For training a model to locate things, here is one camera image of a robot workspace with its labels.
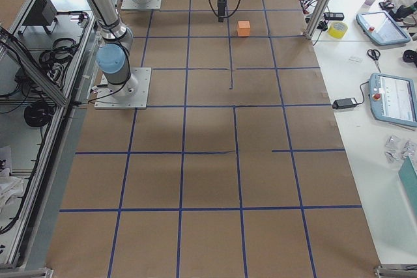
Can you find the teach pendant tablet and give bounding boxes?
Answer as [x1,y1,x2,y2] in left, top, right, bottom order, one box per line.
[368,73,416,128]
[356,11,411,46]

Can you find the plastic screw bags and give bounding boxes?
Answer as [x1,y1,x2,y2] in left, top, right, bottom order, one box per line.
[384,135,416,164]

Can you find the small black power brick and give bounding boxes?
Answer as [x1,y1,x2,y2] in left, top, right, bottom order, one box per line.
[332,98,358,109]

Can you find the black handled scissors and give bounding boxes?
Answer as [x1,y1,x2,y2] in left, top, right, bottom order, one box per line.
[367,49,381,73]

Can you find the teal notebook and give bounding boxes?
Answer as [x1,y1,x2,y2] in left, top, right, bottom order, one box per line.
[398,156,417,216]

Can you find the crumpled white cloth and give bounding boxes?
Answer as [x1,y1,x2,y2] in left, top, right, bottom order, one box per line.
[0,146,24,217]

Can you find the coiled black cables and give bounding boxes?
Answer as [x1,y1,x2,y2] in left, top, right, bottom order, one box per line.
[38,37,81,74]

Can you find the far teach pendant tablet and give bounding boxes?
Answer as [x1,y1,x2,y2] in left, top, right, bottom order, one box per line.
[356,11,411,46]

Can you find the near teach pendant tablet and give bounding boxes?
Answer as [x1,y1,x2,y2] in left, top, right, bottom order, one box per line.
[368,73,416,128]

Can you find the yellow tape roll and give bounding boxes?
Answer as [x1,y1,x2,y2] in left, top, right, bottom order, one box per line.
[328,21,348,39]

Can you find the orange foam cube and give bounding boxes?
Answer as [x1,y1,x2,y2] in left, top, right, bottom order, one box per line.
[237,20,251,37]

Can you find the black phone handset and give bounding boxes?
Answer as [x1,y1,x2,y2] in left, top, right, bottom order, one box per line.
[323,12,345,21]

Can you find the aluminium frame post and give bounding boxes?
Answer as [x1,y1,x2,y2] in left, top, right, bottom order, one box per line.
[302,0,347,40]

